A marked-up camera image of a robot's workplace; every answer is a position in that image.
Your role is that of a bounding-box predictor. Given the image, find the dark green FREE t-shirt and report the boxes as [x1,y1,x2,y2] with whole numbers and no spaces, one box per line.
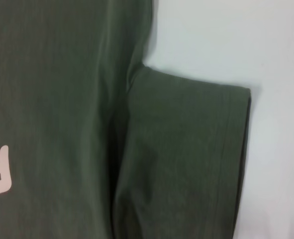
[0,0,252,239]

